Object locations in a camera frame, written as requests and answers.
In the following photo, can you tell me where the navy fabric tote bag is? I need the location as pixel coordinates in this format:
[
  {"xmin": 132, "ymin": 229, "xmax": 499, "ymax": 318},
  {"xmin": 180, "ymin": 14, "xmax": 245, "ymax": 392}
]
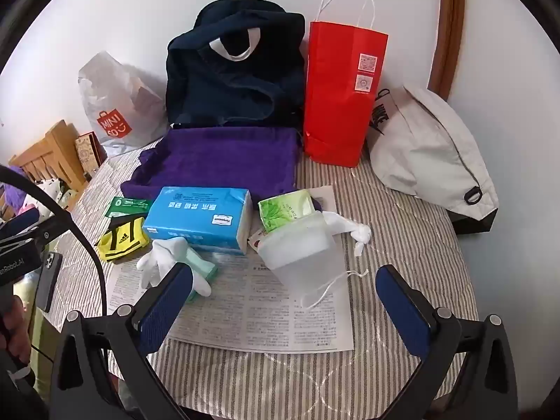
[{"xmin": 165, "ymin": 0, "xmax": 307, "ymax": 134}]

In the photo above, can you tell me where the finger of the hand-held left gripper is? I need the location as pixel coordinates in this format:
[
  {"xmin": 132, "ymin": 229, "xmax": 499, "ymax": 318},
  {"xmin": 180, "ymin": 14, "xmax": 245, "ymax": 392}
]
[
  {"xmin": 0, "ymin": 213, "xmax": 74, "ymax": 257},
  {"xmin": 0, "ymin": 208, "xmax": 42, "ymax": 239}
]

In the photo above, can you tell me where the yellow Adidas pouch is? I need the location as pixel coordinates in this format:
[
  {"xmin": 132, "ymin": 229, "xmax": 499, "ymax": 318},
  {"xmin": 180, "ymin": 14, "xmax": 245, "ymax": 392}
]
[{"xmin": 96, "ymin": 216, "xmax": 152, "ymax": 263}]

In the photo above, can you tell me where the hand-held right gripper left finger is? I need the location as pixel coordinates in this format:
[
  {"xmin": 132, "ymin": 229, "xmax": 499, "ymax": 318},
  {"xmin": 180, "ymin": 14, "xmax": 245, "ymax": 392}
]
[{"xmin": 50, "ymin": 262, "xmax": 195, "ymax": 420}]

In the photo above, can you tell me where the fruit print packet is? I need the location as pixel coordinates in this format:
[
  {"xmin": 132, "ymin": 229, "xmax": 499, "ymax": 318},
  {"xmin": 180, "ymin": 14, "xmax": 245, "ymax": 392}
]
[{"xmin": 246, "ymin": 230, "xmax": 268, "ymax": 253}]

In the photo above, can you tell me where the green tissue pack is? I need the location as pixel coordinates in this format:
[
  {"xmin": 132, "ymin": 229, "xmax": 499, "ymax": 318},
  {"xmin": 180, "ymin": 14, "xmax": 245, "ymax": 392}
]
[{"xmin": 258, "ymin": 189, "xmax": 320, "ymax": 235}]

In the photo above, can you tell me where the wooden door frame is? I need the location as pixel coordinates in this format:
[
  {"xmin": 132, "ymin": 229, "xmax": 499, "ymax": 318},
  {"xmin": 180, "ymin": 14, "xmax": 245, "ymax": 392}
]
[{"xmin": 428, "ymin": 0, "xmax": 465, "ymax": 101}]

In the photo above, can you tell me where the grey drawstring bag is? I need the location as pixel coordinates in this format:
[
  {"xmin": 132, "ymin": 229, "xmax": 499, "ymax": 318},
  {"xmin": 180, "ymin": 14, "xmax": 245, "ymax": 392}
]
[{"xmin": 366, "ymin": 86, "xmax": 499, "ymax": 218}]

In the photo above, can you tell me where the white plush toy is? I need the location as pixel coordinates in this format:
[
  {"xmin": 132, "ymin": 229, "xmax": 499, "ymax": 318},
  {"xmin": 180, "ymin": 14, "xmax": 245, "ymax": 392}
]
[{"xmin": 24, "ymin": 179, "xmax": 66, "ymax": 211}]

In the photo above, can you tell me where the white tissue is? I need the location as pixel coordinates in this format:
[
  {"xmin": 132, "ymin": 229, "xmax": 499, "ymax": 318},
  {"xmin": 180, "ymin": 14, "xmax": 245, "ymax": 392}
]
[{"xmin": 323, "ymin": 211, "xmax": 372, "ymax": 257}]

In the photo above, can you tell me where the purple plush toy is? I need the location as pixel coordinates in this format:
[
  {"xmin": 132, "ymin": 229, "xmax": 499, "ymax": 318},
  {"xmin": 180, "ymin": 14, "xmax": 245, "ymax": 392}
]
[{"xmin": 0, "ymin": 181, "xmax": 20, "ymax": 219}]

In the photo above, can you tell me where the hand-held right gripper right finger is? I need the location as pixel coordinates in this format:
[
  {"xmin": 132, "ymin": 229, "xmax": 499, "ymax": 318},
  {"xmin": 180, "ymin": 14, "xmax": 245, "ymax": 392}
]
[{"xmin": 375, "ymin": 265, "xmax": 519, "ymax": 420}]

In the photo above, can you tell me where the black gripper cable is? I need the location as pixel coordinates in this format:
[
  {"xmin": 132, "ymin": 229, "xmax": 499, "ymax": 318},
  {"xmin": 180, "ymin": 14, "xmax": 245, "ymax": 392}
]
[{"xmin": 0, "ymin": 164, "xmax": 108, "ymax": 318}]

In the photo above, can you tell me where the black box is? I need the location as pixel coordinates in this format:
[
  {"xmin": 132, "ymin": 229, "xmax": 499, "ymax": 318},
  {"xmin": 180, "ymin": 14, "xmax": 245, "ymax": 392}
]
[{"xmin": 448, "ymin": 208, "xmax": 499, "ymax": 235}]

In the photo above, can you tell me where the newspaper sheet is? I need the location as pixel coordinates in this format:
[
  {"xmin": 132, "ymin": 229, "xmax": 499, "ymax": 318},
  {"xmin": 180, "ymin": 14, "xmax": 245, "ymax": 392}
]
[{"xmin": 107, "ymin": 186, "xmax": 355, "ymax": 354}]

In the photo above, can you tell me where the translucent drawstring pouch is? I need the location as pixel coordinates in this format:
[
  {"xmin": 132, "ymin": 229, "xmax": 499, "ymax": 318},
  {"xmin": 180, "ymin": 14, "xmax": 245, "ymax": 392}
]
[{"xmin": 257, "ymin": 223, "xmax": 368, "ymax": 309}]

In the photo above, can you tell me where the dark blue smartphone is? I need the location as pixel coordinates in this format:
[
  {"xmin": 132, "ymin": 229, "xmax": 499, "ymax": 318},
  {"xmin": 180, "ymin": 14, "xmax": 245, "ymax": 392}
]
[{"xmin": 36, "ymin": 250, "xmax": 63, "ymax": 314}]

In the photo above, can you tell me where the brown patterned book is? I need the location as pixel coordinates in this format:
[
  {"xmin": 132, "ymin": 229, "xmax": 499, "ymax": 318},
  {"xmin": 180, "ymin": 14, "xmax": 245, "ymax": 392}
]
[{"xmin": 74, "ymin": 132, "xmax": 108, "ymax": 180}]

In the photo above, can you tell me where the mint green cloth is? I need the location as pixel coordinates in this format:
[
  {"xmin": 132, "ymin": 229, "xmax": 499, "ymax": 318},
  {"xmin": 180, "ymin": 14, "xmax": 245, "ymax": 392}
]
[{"xmin": 184, "ymin": 247, "xmax": 218, "ymax": 300}]

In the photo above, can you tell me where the blue tissue pack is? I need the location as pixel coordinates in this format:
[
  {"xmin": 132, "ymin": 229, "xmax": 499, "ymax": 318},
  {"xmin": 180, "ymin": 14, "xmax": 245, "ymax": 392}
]
[{"xmin": 143, "ymin": 186, "xmax": 253, "ymax": 257}]

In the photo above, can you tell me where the white glove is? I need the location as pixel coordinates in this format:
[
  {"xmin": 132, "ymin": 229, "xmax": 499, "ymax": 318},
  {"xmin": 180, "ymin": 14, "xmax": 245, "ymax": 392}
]
[{"xmin": 136, "ymin": 236, "xmax": 211, "ymax": 296}]

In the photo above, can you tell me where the person's left hand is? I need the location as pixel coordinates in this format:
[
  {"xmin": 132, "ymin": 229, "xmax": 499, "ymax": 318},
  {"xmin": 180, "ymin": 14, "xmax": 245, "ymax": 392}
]
[{"xmin": 0, "ymin": 295, "xmax": 32, "ymax": 362}]

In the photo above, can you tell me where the wooden headboard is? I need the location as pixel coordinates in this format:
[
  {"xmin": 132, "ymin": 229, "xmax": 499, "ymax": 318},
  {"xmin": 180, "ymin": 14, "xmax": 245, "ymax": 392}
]
[{"xmin": 9, "ymin": 119, "xmax": 88, "ymax": 193}]

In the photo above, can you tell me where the white plastic shopping bag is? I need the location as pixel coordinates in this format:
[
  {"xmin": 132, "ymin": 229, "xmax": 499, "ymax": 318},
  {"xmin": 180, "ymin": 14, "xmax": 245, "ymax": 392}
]
[{"xmin": 78, "ymin": 51, "xmax": 170, "ymax": 158}]

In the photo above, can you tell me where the striped bed sheet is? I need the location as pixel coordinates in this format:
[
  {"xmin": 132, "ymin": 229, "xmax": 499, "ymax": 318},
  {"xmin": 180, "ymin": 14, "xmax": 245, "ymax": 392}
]
[{"xmin": 44, "ymin": 140, "xmax": 482, "ymax": 420}]

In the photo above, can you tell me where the red paper bag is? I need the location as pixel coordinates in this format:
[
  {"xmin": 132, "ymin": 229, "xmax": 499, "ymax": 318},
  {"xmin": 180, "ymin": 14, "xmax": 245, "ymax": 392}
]
[{"xmin": 303, "ymin": 0, "xmax": 390, "ymax": 168}]

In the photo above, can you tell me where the person's left forearm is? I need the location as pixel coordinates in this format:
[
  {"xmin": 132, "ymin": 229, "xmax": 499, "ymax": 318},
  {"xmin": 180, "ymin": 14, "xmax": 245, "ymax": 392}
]
[{"xmin": 0, "ymin": 350, "xmax": 51, "ymax": 420}]

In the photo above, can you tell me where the green packet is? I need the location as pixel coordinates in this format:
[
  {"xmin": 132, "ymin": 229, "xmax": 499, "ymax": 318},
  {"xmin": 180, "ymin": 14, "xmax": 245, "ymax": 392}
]
[{"xmin": 105, "ymin": 197, "xmax": 154, "ymax": 219}]

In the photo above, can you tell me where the purple towel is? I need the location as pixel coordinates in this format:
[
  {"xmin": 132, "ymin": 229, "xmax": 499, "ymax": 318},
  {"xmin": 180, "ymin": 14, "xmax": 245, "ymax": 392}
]
[{"xmin": 120, "ymin": 126, "xmax": 324, "ymax": 213}]

